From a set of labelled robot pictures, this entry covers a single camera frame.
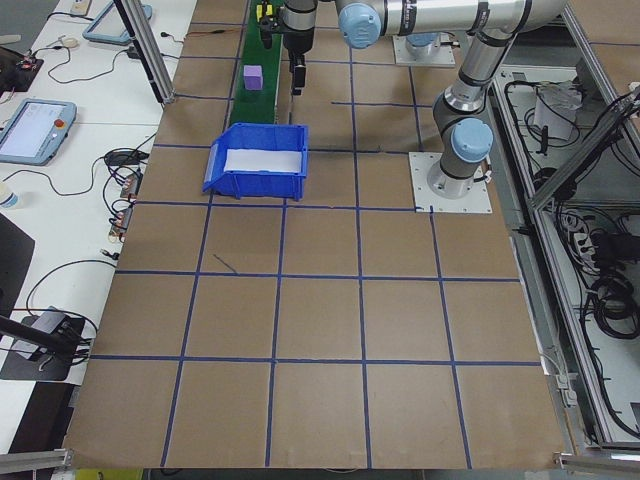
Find purple foam block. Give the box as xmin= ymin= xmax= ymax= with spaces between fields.
xmin=242 ymin=64 xmax=265 ymax=92

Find green conveyor belt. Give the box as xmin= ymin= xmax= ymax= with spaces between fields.
xmin=228 ymin=0 xmax=285 ymax=125

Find blue plastic storage bin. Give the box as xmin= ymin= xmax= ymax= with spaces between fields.
xmin=201 ymin=122 xmax=310 ymax=202

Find black power brick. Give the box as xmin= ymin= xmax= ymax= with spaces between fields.
xmin=103 ymin=149 xmax=149 ymax=166

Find light blue teach pendant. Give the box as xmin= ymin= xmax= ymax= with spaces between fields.
xmin=82 ymin=0 xmax=154 ymax=46
xmin=0 ymin=98 xmax=78 ymax=167

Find white crumpled paper bag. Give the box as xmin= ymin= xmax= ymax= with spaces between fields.
xmin=532 ymin=82 xmax=584 ymax=141

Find black electronics tray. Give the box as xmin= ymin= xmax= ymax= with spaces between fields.
xmin=0 ymin=47 xmax=45 ymax=94

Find black monitor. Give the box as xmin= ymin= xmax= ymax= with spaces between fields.
xmin=0 ymin=212 xmax=36 ymax=319

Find grey box device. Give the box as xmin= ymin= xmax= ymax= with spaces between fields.
xmin=32 ymin=309 xmax=66 ymax=335

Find black power adapter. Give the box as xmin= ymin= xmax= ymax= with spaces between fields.
xmin=592 ymin=232 xmax=631 ymax=261

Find aluminium extrusion bar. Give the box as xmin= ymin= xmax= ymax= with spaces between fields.
xmin=0 ymin=448 xmax=74 ymax=474

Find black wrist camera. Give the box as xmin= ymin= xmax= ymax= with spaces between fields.
xmin=258 ymin=16 xmax=285 ymax=50

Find white square base plate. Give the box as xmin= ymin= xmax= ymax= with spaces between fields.
xmin=391 ymin=33 xmax=457 ymax=68
xmin=408 ymin=151 xmax=494 ymax=215

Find black cable with plug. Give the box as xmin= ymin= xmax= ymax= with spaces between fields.
xmin=160 ymin=30 xmax=189 ymax=59

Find aluminium extrusion post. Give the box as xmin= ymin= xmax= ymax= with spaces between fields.
xmin=113 ymin=0 xmax=175 ymax=105

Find thin black cable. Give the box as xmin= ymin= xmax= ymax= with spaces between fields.
xmin=0 ymin=152 xmax=109 ymax=197
xmin=23 ymin=257 xmax=119 ymax=311

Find metal V-shaped frame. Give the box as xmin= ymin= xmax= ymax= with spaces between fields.
xmin=487 ymin=7 xmax=640 ymax=471

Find black stand base plate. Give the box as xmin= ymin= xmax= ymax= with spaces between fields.
xmin=0 ymin=312 xmax=87 ymax=382

